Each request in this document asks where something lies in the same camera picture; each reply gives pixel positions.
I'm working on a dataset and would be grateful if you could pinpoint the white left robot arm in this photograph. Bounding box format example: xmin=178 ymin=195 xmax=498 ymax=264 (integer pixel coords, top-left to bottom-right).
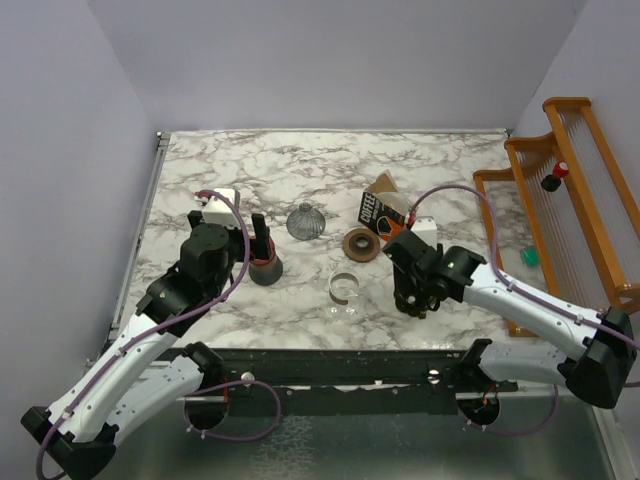
xmin=21 ymin=206 xmax=251 ymax=479

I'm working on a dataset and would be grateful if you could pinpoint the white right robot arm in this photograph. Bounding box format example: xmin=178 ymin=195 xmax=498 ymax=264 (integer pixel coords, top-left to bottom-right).
xmin=383 ymin=230 xmax=639 ymax=409

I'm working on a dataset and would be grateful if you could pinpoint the grey ribbed glass dripper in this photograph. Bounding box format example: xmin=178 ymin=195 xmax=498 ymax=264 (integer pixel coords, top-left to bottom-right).
xmin=286 ymin=202 xmax=326 ymax=241

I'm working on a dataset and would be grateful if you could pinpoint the round wooden dripper base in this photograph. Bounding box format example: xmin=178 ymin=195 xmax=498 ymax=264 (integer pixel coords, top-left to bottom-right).
xmin=343 ymin=228 xmax=380 ymax=263

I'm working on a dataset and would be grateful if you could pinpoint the coffee paper filter box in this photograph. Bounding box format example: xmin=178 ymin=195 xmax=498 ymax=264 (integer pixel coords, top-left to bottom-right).
xmin=358 ymin=184 xmax=416 ymax=241

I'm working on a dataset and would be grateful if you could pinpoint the green cap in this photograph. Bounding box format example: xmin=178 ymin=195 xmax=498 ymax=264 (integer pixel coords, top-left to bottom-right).
xmin=520 ymin=247 xmax=540 ymax=268

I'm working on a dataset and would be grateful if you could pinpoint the orange wooden rack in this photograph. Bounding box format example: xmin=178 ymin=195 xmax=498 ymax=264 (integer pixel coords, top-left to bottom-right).
xmin=473 ymin=97 xmax=639 ymax=315

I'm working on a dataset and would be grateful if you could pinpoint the red and black bottle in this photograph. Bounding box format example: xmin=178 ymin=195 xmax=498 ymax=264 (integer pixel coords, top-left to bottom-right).
xmin=540 ymin=161 xmax=569 ymax=192

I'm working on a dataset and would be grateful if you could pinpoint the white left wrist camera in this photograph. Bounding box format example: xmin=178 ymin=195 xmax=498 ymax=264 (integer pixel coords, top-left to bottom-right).
xmin=194 ymin=188 xmax=240 ymax=229

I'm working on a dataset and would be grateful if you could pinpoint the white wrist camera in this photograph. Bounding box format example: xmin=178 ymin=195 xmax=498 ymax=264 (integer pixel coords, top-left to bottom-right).
xmin=408 ymin=216 xmax=438 ymax=248
xmin=194 ymin=188 xmax=240 ymax=229

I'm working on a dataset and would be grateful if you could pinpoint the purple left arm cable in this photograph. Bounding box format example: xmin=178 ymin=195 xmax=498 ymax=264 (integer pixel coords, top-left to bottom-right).
xmin=37 ymin=189 xmax=251 ymax=480

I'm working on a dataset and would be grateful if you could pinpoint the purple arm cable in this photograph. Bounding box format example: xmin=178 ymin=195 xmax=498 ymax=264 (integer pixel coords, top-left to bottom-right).
xmin=410 ymin=184 xmax=640 ymax=351
xmin=37 ymin=189 xmax=251 ymax=480

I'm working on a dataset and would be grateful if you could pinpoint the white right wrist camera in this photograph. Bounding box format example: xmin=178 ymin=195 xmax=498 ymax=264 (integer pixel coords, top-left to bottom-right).
xmin=408 ymin=216 xmax=438 ymax=248

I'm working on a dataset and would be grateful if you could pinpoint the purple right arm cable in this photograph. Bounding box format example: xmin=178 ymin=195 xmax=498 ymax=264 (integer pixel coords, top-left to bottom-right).
xmin=410 ymin=184 xmax=640 ymax=351

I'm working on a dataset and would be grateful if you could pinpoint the black front table rail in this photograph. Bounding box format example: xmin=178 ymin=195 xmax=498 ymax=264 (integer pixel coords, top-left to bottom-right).
xmin=185 ymin=348 xmax=517 ymax=417

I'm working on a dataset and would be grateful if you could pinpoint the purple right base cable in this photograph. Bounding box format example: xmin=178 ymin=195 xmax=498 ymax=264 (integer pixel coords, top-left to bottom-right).
xmin=462 ymin=384 xmax=561 ymax=437

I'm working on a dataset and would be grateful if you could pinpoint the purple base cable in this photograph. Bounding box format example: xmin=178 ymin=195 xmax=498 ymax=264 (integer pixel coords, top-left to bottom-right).
xmin=462 ymin=384 xmax=561 ymax=437
xmin=184 ymin=379 xmax=283 ymax=443

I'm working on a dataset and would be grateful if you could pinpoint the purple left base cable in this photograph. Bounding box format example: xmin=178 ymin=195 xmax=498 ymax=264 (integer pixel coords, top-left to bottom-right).
xmin=184 ymin=379 xmax=283 ymax=443

